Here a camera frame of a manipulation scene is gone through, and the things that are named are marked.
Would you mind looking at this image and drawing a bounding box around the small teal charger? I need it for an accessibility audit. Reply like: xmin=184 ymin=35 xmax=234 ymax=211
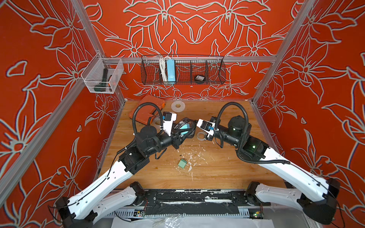
xmin=180 ymin=123 xmax=190 ymax=129

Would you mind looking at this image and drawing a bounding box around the green charger cube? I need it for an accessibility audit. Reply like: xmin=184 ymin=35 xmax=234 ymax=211
xmin=178 ymin=159 xmax=187 ymax=169

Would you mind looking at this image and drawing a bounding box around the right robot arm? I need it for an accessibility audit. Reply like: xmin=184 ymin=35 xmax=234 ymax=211
xmin=197 ymin=102 xmax=340 ymax=225

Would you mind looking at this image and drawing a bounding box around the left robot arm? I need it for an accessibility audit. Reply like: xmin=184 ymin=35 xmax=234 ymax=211
xmin=54 ymin=102 xmax=196 ymax=228

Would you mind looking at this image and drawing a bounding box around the white tape roll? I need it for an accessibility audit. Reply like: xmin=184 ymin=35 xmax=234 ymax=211
xmin=171 ymin=101 xmax=186 ymax=113

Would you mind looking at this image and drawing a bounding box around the orange tool case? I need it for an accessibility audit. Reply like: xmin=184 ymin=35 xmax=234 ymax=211
xmin=136 ymin=95 xmax=165 ymax=125

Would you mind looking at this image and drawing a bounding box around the black item in basket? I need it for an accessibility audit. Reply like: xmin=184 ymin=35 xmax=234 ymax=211
xmin=194 ymin=75 xmax=206 ymax=84

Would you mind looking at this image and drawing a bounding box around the blue power bank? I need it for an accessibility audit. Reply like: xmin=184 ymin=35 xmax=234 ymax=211
xmin=166 ymin=59 xmax=176 ymax=84

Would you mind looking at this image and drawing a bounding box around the dark green tool in bin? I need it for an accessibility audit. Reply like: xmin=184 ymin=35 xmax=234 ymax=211
xmin=94 ymin=68 xmax=108 ymax=92

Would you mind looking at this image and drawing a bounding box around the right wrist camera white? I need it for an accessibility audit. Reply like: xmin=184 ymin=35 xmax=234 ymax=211
xmin=197 ymin=119 xmax=215 ymax=136

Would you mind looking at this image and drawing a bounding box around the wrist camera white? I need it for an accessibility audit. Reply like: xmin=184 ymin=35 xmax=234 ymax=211
xmin=197 ymin=119 xmax=215 ymax=136
xmin=163 ymin=112 xmax=177 ymax=136

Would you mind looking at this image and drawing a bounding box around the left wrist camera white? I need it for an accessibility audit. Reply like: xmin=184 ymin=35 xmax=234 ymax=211
xmin=163 ymin=112 xmax=177 ymax=136

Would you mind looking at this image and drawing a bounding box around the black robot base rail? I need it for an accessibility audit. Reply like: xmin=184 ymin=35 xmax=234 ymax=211
xmin=118 ymin=188 xmax=271 ymax=216

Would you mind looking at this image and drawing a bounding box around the black wire wall basket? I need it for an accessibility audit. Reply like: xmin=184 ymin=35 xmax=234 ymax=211
xmin=141 ymin=54 xmax=227 ymax=85

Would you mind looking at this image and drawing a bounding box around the white cable in basket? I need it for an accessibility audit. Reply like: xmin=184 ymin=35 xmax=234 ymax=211
xmin=158 ymin=56 xmax=169 ymax=83

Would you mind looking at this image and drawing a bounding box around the clear acrylic wall bin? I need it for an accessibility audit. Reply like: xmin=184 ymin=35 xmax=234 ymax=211
xmin=81 ymin=53 xmax=124 ymax=94

